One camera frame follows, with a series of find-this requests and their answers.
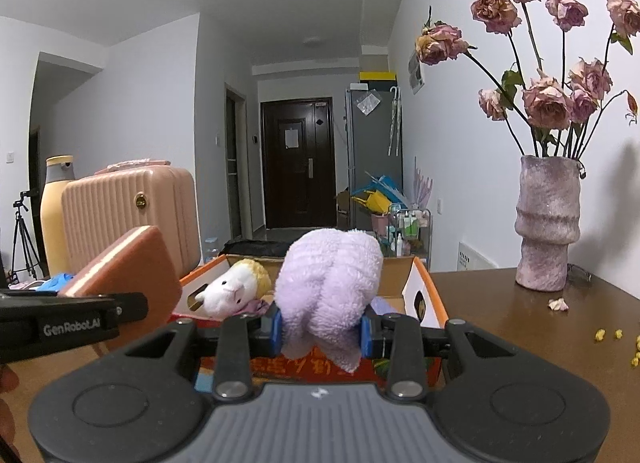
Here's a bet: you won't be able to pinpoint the pink ribbed suitcase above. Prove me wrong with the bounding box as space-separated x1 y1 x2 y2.
61 166 197 276

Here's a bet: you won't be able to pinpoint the yellow thermos jug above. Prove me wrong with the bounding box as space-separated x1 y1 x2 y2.
40 156 76 276

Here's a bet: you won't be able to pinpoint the purple satin scrunchie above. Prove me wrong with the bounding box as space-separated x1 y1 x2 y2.
235 299 273 316

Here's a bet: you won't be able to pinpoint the blue tissue pack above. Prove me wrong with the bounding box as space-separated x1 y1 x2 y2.
36 272 76 292

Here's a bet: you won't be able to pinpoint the scattered yellow crumbs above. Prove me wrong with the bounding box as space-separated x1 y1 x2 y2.
592 327 640 366

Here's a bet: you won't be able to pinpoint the orange cardboard box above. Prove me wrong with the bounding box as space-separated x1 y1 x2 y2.
170 254 449 389

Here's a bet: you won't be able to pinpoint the black cloth bag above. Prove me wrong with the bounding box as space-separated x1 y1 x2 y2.
220 238 293 259

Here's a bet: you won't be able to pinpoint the pink plastic packet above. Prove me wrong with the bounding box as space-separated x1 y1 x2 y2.
95 158 171 175

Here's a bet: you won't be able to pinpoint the wire utility cart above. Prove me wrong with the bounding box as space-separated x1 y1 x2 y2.
385 208 432 266

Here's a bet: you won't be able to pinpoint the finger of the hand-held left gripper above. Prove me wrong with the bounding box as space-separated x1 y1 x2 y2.
0 291 149 339

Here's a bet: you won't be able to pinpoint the blue and yellow bags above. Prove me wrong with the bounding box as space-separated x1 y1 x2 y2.
351 170 408 216

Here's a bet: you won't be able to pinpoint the interior side door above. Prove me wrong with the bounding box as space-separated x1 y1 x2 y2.
225 83 249 241

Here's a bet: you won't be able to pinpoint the white folded umbrella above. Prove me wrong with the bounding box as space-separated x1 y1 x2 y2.
389 86 402 156

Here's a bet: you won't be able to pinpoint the open brown cardboard carton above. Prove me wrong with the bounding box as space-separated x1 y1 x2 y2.
336 188 353 229

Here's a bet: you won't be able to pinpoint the white wall electrical panel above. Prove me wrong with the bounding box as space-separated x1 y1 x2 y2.
407 50 426 94

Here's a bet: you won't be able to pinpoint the purple feather decoration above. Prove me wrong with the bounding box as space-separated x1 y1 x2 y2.
413 157 435 209

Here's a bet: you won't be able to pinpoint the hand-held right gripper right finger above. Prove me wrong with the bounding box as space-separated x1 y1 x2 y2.
360 312 517 403

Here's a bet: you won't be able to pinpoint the white sheep plush toy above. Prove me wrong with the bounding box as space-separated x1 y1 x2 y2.
195 258 273 319

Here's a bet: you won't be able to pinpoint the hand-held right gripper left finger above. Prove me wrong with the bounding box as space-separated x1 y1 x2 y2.
125 303 283 403

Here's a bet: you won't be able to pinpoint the dark wooden entrance door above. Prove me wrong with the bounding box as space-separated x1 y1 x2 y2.
260 97 335 230

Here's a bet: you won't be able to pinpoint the person's left hand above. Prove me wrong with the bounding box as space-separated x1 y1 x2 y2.
0 364 21 461

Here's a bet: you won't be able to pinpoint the dried pink rose bouquet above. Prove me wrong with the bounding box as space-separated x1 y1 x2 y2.
415 0 640 159

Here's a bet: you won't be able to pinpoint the grey refrigerator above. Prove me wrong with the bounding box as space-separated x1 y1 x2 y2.
346 88 404 231

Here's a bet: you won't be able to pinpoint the pink textured vase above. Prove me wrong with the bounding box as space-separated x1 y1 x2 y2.
515 154 583 292

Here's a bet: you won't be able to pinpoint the brown cake slice plush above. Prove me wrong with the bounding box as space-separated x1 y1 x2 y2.
57 226 183 331

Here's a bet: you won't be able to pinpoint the black camera tripod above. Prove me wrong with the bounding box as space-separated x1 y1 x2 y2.
10 190 41 284

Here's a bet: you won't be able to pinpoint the yellow and black box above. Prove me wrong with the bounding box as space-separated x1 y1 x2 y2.
359 70 397 90

